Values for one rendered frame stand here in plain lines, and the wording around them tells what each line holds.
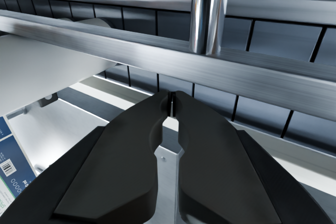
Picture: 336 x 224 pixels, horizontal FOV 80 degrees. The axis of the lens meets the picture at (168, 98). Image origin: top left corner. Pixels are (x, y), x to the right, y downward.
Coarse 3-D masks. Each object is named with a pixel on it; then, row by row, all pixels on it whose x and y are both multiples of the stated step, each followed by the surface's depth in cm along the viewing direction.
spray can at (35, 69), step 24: (96, 24) 19; (0, 48) 13; (24, 48) 14; (48, 48) 15; (0, 72) 12; (24, 72) 13; (48, 72) 15; (72, 72) 16; (96, 72) 19; (0, 96) 13; (24, 96) 14
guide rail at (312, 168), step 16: (96, 80) 22; (96, 96) 21; (112, 96) 19; (128, 96) 19; (144, 96) 19; (176, 128) 16; (240, 128) 15; (272, 144) 14; (288, 144) 14; (288, 160) 12; (304, 160) 12; (320, 160) 12; (304, 176) 12; (320, 176) 12
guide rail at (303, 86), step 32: (32, 32) 13; (64, 32) 11; (96, 32) 10; (128, 32) 10; (128, 64) 9; (160, 64) 8; (192, 64) 7; (224, 64) 7; (256, 64) 6; (288, 64) 6; (320, 64) 6; (256, 96) 7; (288, 96) 6; (320, 96) 6
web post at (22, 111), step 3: (21, 108) 45; (24, 108) 45; (12, 111) 44; (15, 111) 44; (18, 111) 45; (21, 111) 45; (24, 111) 45; (6, 114) 43; (9, 114) 43; (12, 114) 44; (15, 114) 44; (18, 114) 45; (21, 114) 47; (24, 114) 46; (6, 117) 43; (9, 117) 44; (12, 117) 44
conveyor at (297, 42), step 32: (0, 0) 30; (32, 0) 25; (64, 0) 27; (160, 32) 17; (224, 32) 14; (256, 32) 13; (288, 32) 12; (320, 32) 12; (192, 96) 19; (224, 96) 17; (256, 128) 16; (288, 128) 15; (320, 128) 14
